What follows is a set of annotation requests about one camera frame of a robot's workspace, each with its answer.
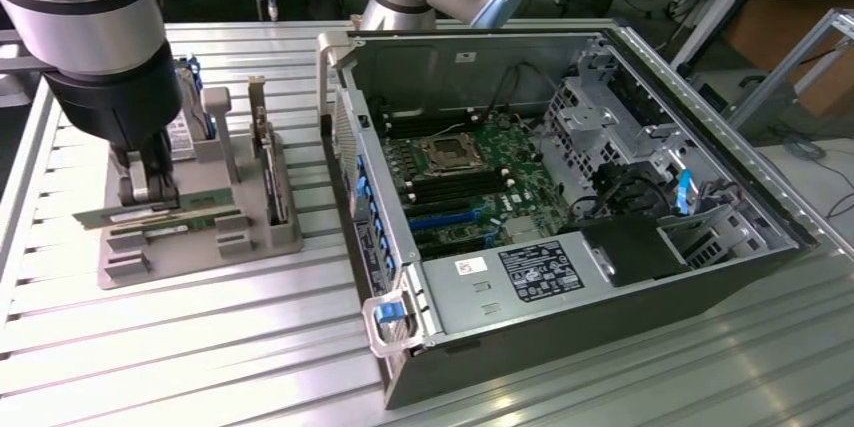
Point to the green motherboard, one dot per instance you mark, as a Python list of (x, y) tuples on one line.
[(527, 187)]

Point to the CPU socket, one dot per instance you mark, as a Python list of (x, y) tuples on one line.
[(451, 153)]

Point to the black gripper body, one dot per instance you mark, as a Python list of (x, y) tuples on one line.
[(116, 97)]

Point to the black tripod pole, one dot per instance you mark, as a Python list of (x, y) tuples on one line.
[(734, 12)]

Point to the green RAM stick white label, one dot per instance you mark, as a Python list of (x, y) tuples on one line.
[(200, 225)]

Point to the black equipment box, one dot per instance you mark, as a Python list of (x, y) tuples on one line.
[(741, 107)]

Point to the aluminium profile frame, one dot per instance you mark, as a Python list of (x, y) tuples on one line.
[(794, 62)]

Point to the metal disk bay cage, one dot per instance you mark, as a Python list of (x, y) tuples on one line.
[(601, 132)]

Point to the blue expansion slot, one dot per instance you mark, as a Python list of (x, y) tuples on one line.
[(443, 220)]

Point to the black expansion slot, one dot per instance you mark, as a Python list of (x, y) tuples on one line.
[(454, 245)]

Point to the graphics card with metal bracket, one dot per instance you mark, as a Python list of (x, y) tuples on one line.
[(275, 182)]

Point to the silver chipset heatsink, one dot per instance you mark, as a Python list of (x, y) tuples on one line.
[(522, 231)]

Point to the grey power supply with label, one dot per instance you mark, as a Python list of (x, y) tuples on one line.
[(494, 292)]

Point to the grey parts rack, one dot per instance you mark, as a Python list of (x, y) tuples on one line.
[(200, 257)]

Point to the brown cardboard box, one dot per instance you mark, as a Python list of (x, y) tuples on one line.
[(787, 32)]

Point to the blue case latch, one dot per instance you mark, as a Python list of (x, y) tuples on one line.
[(388, 313)]

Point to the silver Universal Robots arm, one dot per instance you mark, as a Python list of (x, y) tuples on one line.
[(80, 12)]

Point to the hard disk with blue rails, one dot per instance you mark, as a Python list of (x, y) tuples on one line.
[(190, 117)]

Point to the black open PC case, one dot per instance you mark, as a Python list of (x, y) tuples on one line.
[(567, 337)]

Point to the black RAM slot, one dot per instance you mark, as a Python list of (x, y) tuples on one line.
[(430, 123), (435, 133), (459, 179), (427, 118), (463, 186), (467, 192), (432, 128), (454, 172)]

